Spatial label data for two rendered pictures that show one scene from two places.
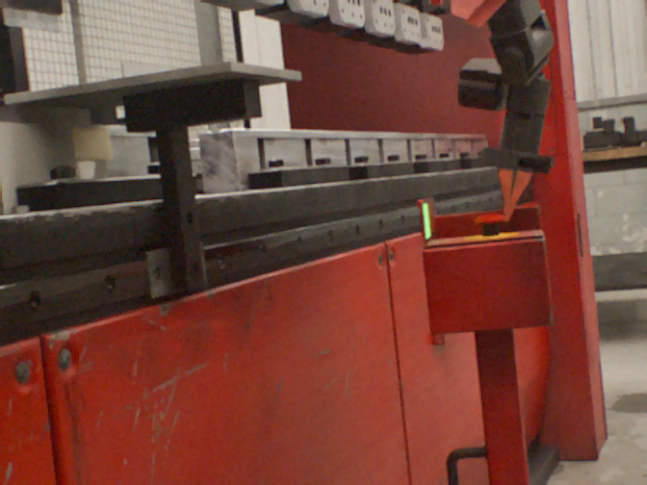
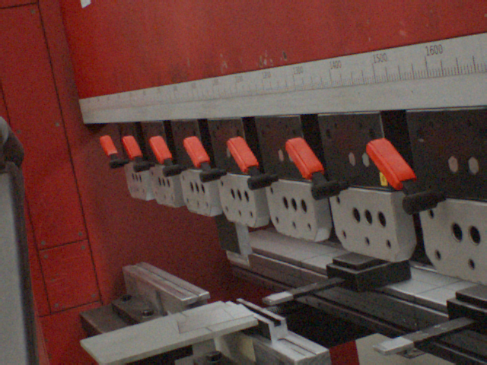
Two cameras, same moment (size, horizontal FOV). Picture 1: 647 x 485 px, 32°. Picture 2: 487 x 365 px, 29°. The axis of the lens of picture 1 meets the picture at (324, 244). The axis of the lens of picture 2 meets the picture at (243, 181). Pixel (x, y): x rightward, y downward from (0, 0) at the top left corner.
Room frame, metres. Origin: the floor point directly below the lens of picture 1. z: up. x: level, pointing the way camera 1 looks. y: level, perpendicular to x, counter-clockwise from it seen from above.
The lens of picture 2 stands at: (2.48, -0.75, 1.41)
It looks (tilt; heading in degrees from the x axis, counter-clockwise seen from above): 7 degrees down; 138
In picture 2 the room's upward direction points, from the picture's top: 11 degrees counter-clockwise
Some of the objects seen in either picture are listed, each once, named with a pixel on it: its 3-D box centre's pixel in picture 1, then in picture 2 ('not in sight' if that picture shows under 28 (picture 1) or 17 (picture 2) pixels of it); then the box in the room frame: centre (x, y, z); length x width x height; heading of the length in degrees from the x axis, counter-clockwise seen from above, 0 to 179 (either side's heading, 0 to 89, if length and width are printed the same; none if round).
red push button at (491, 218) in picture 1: (490, 227); not in sight; (1.49, -0.22, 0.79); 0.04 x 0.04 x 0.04
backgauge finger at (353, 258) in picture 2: not in sight; (330, 278); (1.32, 0.45, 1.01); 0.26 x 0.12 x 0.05; 69
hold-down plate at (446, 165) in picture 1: (434, 166); not in sight; (2.54, -0.27, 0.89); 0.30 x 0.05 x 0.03; 159
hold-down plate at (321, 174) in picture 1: (302, 176); not in sight; (1.80, 0.02, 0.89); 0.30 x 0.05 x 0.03; 159
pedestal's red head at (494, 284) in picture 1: (486, 256); not in sight; (1.54, -0.22, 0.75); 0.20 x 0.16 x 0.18; 170
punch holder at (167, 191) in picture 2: not in sight; (178, 159); (1.05, 0.38, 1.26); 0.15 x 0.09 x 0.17; 159
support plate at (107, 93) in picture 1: (157, 88); (167, 332); (1.20, 0.16, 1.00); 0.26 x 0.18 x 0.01; 69
